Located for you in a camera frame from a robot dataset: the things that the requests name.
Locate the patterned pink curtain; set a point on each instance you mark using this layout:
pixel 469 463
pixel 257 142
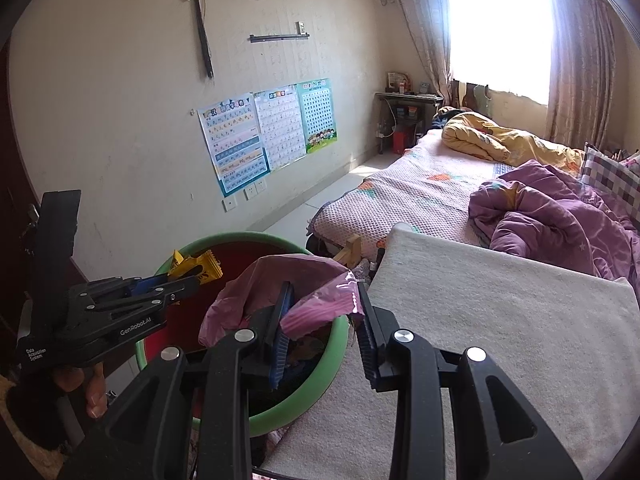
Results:
pixel 580 70
pixel 422 30

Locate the white learning wall poster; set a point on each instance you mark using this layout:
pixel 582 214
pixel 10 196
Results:
pixel 280 127

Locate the dark small desk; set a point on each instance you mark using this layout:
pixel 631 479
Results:
pixel 407 97

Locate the dark blue cloth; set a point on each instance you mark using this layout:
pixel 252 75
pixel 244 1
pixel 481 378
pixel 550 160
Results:
pixel 447 117

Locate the red box under desk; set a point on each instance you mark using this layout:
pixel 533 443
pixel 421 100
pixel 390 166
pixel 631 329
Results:
pixel 402 142

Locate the blue learning wall poster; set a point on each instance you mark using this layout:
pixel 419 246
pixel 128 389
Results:
pixel 235 147

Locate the person's left hand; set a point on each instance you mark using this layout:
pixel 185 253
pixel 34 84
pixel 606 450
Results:
pixel 95 395

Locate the white felt mat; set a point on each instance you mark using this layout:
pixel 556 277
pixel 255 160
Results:
pixel 475 310

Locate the checkered pillow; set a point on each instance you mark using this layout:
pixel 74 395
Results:
pixel 607 175

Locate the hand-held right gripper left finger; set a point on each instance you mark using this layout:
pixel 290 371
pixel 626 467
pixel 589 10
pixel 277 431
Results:
pixel 280 340

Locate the pink pillow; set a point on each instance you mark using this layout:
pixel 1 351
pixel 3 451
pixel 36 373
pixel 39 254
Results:
pixel 631 160

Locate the white wall socket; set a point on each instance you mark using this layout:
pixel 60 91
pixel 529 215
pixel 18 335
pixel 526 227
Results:
pixel 230 204
pixel 261 187
pixel 249 192

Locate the yellow triangular wrapper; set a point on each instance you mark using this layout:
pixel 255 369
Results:
pixel 200 267

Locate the yellow quilt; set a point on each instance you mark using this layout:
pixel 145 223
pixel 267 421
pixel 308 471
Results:
pixel 500 142

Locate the black wall rail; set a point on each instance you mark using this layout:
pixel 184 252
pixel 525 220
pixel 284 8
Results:
pixel 277 38

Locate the red bin with green rim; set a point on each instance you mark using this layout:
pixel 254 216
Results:
pixel 235 252

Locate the purple quilt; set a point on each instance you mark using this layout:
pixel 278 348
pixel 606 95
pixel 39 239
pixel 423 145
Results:
pixel 550 220

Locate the wooden bed frame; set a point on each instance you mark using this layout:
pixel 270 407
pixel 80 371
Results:
pixel 350 250

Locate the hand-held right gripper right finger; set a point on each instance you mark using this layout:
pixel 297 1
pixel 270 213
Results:
pixel 367 340

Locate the pink plastic bag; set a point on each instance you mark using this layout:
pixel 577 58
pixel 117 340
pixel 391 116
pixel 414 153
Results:
pixel 260 280

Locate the bright window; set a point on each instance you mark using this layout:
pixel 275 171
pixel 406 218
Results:
pixel 500 35

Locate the teal number wall poster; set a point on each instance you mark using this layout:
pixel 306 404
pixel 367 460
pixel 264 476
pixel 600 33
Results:
pixel 317 115

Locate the desk photo card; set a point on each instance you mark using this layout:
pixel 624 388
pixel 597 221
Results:
pixel 396 81

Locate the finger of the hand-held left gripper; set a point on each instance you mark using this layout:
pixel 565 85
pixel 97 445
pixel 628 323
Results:
pixel 145 286
pixel 180 288

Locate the pink patterned bedspread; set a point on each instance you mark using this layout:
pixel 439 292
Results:
pixel 400 200

